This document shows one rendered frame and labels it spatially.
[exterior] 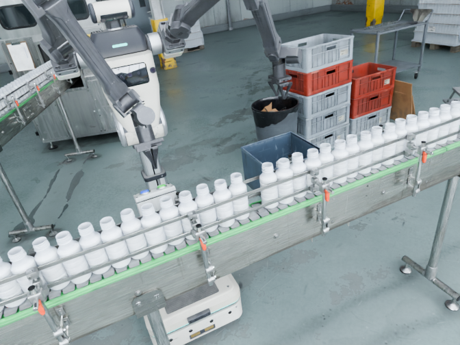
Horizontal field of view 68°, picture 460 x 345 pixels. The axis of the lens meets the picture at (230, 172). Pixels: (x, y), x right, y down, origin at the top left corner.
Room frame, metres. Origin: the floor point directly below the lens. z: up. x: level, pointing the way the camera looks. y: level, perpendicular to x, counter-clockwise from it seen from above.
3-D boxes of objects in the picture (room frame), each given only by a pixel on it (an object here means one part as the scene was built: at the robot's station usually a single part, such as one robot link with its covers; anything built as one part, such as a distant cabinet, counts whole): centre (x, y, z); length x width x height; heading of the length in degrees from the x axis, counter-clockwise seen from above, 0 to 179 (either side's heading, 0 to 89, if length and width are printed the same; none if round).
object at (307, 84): (3.40, -1.00, 0.78); 0.61 x 0.41 x 0.22; 117
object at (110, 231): (0.80, 0.37, 1.08); 0.06 x 0.06 x 0.17
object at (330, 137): (3.40, -0.99, 0.11); 0.61 x 0.41 x 0.22; 116
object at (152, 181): (1.50, 0.38, 0.74); 0.11 x 0.11 x 0.40; 21
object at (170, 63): (8.64, 1.14, 0.55); 0.40 x 0.40 x 1.10; 21
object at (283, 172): (1.01, -0.19, 1.08); 0.06 x 0.06 x 0.17
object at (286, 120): (3.11, -0.51, 0.32); 0.45 x 0.45 x 0.64
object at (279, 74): (1.52, -0.28, 1.33); 0.10 x 0.07 x 0.07; 21
